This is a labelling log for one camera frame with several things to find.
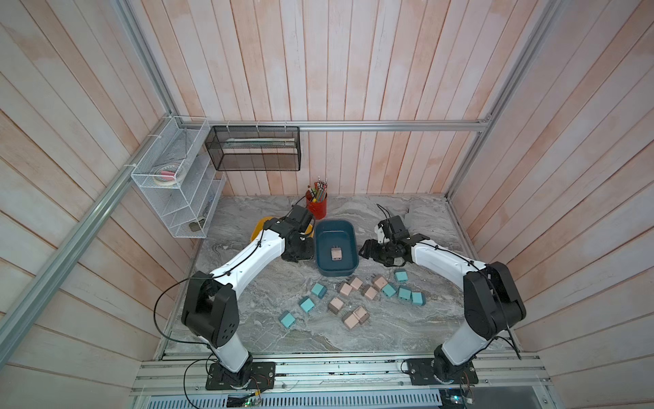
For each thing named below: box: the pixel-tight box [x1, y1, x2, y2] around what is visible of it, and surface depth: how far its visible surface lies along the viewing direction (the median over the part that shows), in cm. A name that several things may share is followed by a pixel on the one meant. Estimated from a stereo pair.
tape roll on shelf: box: [153, 164, 180, 186], surface depth 75 cm
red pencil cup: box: [305, 180, 328, 220], surface depth 107 cm
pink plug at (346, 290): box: [339, 282, 353, 297], surface depth 90 cm
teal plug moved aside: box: [395, 270, 409, 283], surface depth 94 cm
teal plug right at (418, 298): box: [411, 291, 427, 306], surface depth 88 cm
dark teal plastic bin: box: [315, 219, 360, 277], surface depth 103 cm
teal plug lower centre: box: [300, 297, 316, 313], surface depth 87 cm
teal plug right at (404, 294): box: [398, 288, 412, 300], surface depth 90 cm
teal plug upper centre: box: [310, 282, 328, 300], surface depth 90 cm
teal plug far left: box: [281, 311, 297, 329], surface depth 83 cm
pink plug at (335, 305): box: [327, 297, 345, 315], surface depth 87 cm
